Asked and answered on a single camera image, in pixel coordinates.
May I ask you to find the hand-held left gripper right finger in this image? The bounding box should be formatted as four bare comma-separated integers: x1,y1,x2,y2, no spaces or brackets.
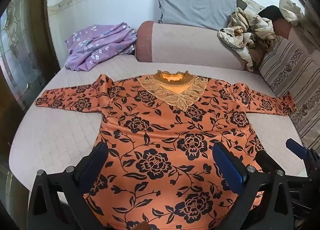
212,142,293,230

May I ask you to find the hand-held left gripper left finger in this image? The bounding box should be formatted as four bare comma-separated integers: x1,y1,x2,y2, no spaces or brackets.
27,142,109,230

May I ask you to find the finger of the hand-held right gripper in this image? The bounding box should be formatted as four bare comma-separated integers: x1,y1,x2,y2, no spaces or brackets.
286,138,320,170
255,150,287,178

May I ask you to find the orange black floral blouse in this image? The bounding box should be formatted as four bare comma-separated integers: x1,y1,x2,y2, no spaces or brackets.
34,70,298,230

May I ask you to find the bed with beige quilted sheet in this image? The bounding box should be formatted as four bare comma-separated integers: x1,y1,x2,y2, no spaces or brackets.
9,55,308,210

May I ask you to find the striped floral cushion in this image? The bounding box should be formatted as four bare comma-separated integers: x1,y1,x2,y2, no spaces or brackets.
259,36,320,150

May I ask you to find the purple floral cloth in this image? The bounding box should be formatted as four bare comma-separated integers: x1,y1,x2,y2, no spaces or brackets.
64,22,137,72

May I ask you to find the brown cushion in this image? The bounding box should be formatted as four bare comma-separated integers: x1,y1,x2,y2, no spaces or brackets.
274,18,300,41

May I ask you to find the cream floral crumpled cloth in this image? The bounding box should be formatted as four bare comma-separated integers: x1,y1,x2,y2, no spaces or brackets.
217,8,282,73

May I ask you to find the beige bolster with reddish end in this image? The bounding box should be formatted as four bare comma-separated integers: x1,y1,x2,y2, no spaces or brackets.
135,21,253,72

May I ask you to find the black cloth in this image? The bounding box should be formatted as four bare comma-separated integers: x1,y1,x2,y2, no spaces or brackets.
257,5,285,21

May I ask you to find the wooden door with stained glass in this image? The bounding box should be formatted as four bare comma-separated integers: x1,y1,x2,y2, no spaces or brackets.
0,0,62,230

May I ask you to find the white crumpled cloth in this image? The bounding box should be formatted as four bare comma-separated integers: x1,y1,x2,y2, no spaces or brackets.
279,0,305,27

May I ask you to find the grey pillow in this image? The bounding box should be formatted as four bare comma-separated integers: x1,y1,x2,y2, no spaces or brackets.
157,0,248,32

